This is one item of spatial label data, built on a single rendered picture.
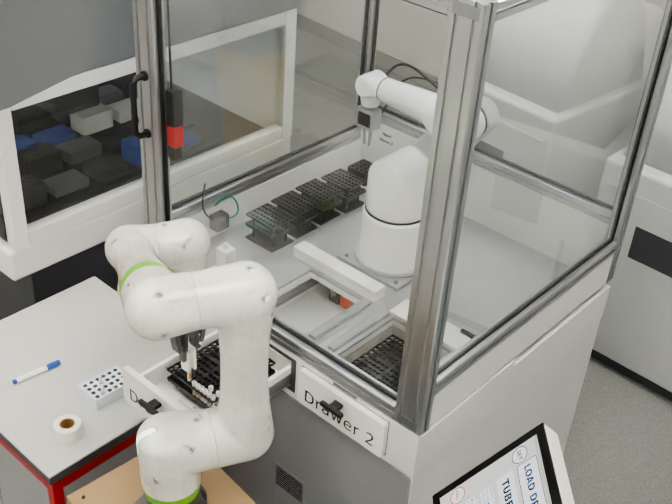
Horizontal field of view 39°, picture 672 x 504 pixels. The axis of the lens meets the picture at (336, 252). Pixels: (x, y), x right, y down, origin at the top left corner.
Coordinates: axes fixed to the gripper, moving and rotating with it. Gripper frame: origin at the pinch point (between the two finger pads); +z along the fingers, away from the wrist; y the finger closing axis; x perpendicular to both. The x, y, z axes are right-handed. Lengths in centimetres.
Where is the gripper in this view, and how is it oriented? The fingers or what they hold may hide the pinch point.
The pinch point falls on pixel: (188, 357)
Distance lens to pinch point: 239.9
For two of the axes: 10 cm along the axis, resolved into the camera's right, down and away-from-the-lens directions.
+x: 7.4, 4.1, -5.3
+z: -0.7, 8.3, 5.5
